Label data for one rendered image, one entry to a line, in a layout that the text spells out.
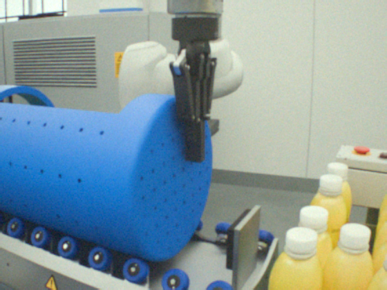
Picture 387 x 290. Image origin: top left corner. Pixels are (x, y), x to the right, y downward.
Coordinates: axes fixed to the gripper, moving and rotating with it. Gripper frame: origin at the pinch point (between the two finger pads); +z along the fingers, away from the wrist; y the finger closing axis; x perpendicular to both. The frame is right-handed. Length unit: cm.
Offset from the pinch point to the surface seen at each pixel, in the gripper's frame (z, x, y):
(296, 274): 9.7, -22.4, -17.7
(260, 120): 55, 73, 266
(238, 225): 10.8, -10.3, -5.7
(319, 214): 5.6, -22.9, -8.3
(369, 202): 14.8, -28.8, 21.9
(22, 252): 24.0, 32.2, -13.7
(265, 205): 115, 57, 236
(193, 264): 23.3, -0.1, -0.9
